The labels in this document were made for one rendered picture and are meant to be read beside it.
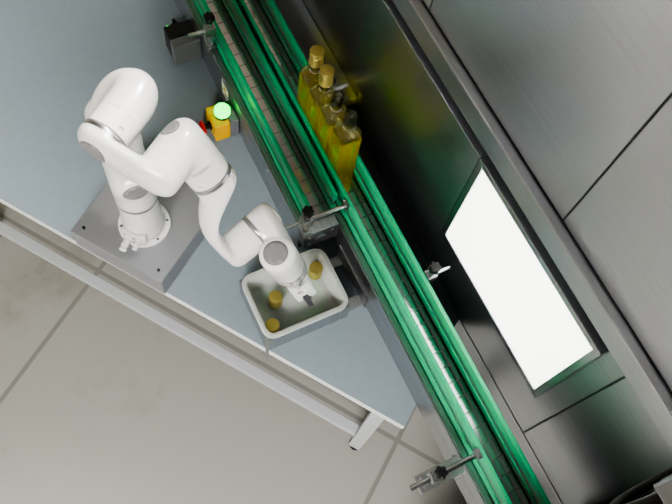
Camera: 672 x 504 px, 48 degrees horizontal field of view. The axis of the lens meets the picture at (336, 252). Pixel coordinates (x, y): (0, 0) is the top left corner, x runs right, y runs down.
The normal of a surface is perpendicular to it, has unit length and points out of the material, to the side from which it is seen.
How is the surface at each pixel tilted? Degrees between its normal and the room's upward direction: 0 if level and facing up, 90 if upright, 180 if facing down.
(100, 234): 1
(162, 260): 1
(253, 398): 0
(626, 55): 90
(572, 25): 90
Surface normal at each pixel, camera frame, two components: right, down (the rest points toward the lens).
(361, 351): 0.10, -0.40
